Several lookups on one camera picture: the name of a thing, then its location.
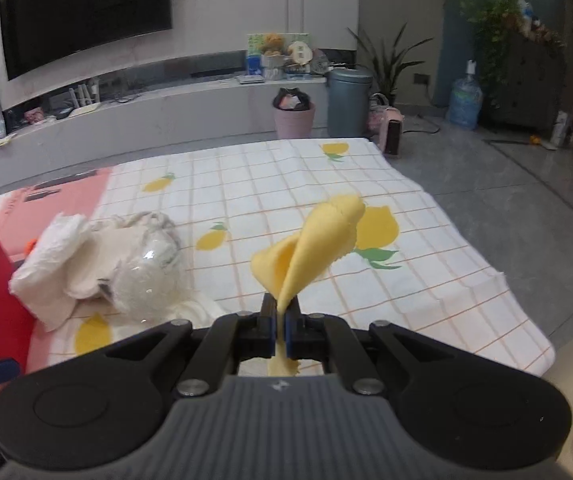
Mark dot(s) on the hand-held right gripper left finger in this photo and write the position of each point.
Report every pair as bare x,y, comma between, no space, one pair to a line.
268,325

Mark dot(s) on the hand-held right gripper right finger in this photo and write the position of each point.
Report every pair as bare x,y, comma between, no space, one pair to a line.
291,330

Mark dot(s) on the yellow cloth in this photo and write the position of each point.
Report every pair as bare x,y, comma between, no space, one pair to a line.
316,245

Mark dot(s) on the translucent white pouch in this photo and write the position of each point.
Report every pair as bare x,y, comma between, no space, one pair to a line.
141,282

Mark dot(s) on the lemon-print checked tablecloth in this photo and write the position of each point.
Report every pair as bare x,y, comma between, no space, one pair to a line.
416,260

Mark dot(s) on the pink waste bin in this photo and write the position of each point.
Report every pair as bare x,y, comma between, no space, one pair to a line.
294,122

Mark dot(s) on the small pink heater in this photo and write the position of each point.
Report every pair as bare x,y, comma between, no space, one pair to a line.
393,135

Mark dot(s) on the pink woven bag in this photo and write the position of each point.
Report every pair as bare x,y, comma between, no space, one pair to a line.
377,115

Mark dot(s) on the grey trash can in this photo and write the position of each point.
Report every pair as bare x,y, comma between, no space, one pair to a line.
349,105

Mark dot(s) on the pink picture card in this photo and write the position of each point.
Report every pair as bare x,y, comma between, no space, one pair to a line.
34,115

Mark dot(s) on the tall leafy floor plant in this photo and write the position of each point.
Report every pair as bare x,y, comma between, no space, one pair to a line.
391,70

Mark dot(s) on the white router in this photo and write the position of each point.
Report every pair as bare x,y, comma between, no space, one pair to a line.
84,108

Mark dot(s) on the blue water jug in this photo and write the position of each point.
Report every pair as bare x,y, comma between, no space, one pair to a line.
463,105

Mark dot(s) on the green picture board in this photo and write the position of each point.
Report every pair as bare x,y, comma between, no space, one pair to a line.
252,40

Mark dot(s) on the dark cabinet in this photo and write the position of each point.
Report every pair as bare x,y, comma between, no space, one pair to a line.
531,85

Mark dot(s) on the trailing green plant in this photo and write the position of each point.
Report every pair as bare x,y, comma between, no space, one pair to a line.
491,20

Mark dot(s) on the black wall television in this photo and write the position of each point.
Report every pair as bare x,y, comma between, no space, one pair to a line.
86,10

